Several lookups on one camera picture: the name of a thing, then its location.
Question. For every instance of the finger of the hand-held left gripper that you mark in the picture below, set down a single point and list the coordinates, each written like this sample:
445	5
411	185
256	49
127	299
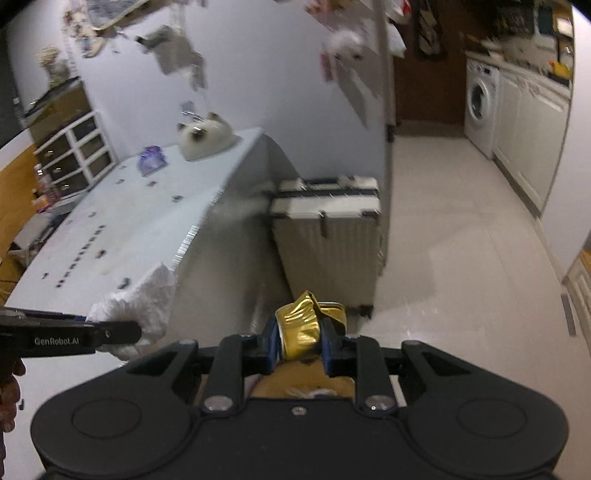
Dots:
60	316
120	332

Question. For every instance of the glass fish tank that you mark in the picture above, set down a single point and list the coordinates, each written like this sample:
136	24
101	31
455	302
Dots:
60	106

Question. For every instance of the white washing machine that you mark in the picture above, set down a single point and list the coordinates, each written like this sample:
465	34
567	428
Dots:
482	106

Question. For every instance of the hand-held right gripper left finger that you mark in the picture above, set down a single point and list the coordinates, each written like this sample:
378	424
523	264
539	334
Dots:
271	346

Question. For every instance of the white cat-shaped container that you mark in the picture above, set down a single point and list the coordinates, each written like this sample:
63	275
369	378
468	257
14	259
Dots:
207	134

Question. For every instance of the dark wooden door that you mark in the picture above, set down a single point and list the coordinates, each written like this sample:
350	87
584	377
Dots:
425	92

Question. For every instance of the dried flower bouquet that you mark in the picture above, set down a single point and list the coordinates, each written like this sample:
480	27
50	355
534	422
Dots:
51	62

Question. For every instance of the wall-mounted holder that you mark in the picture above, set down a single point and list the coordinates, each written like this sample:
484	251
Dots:
159	36

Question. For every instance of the white drawer cabinet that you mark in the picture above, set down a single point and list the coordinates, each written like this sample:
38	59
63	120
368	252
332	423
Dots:
74	152

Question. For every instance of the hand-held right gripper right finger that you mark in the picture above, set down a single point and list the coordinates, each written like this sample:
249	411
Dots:
330	350

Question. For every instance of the white kitchen cabinets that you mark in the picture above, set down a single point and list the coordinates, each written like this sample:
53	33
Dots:
531	134

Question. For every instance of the blue tissue pack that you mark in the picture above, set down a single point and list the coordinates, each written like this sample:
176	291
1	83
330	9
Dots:
152	160

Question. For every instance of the person's left hand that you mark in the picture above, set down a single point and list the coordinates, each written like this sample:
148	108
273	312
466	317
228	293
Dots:
10	397

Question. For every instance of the white plush sheep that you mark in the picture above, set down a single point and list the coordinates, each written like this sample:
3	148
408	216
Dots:
344	44

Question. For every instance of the white plastic bag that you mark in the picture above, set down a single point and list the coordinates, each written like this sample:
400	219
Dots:
138	304

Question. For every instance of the crushed gold can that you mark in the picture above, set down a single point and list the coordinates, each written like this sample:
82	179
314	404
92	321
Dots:
302	330

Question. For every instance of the white ribbed suitcase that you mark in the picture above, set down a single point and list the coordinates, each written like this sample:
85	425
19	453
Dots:
328	240

